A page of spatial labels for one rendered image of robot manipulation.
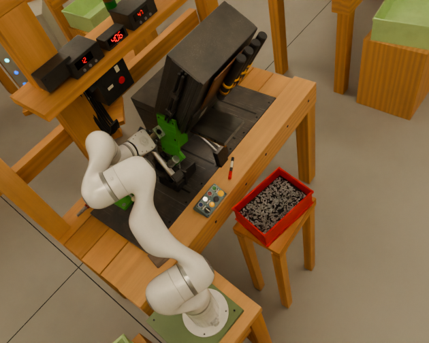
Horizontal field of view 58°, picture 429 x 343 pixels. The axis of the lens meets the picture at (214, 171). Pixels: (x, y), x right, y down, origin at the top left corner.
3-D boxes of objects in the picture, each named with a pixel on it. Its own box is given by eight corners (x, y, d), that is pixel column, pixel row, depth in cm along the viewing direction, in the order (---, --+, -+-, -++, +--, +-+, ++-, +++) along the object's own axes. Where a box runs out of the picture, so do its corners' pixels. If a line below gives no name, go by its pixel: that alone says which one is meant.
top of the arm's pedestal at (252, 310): (263, 310, 159) (261, 307, 155) (211, 377, 148) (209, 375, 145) (206, 265, 175) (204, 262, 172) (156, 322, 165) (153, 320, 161)
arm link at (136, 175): (175, 297, 134) (215, 271, 136) (180, 313, 122) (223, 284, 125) (97, 173, 124) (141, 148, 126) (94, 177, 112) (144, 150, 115)
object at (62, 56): (78, 69, 156) (69, 55, 150) (50, 93, 150) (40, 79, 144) (67, 65, 159) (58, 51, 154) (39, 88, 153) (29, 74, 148)
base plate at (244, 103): (276, 100, 219) (276, 97, 217) (149, 255, 177) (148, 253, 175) (218, 80, 239) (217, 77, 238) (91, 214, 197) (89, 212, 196)
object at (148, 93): (210, 117, 219) (195, 69, 192) (176, 154, 207) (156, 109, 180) (185, 107, 228) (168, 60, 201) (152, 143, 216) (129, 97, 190)
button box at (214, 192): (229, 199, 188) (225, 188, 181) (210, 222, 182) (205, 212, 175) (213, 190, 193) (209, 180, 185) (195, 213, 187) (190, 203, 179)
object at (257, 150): (316, 101, 230) (316, 82, 218) (152, 318, 172) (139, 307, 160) (295, 94, 237) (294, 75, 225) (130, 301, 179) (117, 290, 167)
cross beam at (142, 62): (199, 23, 226) (195, 9, 219) (26, 184, 176) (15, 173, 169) (193, 21, 229) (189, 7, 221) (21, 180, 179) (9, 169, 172)
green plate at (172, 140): (191, 150, 187) (187, 113, 173) (180, 158, 182) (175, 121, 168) (173, 142, 193) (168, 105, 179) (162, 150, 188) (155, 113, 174)
